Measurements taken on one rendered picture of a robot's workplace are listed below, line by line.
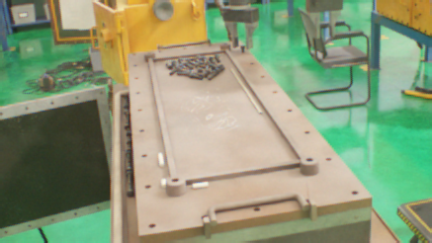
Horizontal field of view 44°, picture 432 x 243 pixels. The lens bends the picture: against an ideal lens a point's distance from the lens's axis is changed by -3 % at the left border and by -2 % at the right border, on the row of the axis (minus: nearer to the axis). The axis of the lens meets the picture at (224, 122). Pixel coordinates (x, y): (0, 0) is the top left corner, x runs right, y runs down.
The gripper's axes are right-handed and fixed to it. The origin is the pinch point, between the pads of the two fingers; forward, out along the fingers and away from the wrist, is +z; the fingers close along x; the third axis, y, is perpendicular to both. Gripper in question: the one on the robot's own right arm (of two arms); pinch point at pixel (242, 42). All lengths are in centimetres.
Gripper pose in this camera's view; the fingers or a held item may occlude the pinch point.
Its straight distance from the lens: 206.5
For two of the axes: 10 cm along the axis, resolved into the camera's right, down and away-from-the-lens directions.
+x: 8.2, 1.7, -5.5
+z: 0.7, 9.2, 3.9
